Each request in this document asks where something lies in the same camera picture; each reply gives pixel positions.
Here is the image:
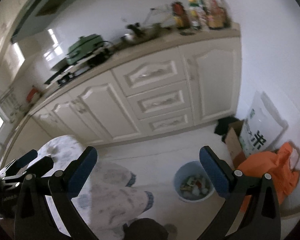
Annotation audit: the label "steel pot with ladle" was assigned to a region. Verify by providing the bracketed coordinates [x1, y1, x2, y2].
[120, 22, 165, 43]

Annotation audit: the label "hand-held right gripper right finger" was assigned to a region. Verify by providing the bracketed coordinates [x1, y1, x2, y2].
[199, 145, 282, 240]

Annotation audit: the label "pile of discarded wrappers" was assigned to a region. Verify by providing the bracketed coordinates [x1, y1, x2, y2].
[180, 175, 213, 198]

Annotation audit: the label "person's patterned pajama pants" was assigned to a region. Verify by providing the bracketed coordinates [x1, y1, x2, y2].
[77, 161, 154, 233]

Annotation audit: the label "green electric cooker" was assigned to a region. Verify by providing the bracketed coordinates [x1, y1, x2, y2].
[65, 34, 109, 65]

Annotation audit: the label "group of condiment bottles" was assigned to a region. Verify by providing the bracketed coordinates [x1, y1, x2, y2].
[187, 0, 232, 30]

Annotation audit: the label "range hood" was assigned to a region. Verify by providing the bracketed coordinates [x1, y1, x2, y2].
[11, 0, 90, 43]

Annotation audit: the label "white rice sack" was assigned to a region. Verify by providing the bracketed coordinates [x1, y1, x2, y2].
[240, 91, 289, 155]

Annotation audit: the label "brown cardboard box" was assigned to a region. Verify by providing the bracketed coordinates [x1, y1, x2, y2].
[222, 120, 248, 165]

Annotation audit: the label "person's dark slipper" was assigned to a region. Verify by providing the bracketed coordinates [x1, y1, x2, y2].
[122, 218, 169, 240]

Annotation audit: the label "blue plastic bin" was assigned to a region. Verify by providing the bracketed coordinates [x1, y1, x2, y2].
[174, 161, 215, 203]

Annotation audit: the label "round marble table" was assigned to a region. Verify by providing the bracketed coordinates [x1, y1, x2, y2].
[34, 134, 82, 178]

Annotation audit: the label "red kitchen container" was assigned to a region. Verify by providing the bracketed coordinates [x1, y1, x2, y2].
[26, 85, 42, 103]

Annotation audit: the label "black gas stove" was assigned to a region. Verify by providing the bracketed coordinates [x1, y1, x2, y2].
[44, 52, 110, 87]

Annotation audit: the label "black plastic bag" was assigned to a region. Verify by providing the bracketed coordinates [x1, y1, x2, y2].
[214, 117, 240, 143]

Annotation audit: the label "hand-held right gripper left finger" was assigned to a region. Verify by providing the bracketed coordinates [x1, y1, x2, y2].
[14, 145, 98, 240]

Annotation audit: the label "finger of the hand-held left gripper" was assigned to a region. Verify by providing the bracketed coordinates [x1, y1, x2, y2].
[5, 149, 38, 174]
[1, 156, 55, 187]

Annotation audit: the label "cream base cabinets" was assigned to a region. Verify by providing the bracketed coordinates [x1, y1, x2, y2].
[0, 29, 243, 155]

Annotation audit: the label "dark sauce bottle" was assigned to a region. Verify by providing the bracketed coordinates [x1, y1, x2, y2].
[170, 0, 190, 29]

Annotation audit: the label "orange plastic bag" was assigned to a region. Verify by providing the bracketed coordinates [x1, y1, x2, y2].
[236, 141, 300, 212]

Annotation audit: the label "hanging utensil rack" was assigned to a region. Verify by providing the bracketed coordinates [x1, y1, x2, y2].
[0, 87, 23, 117]

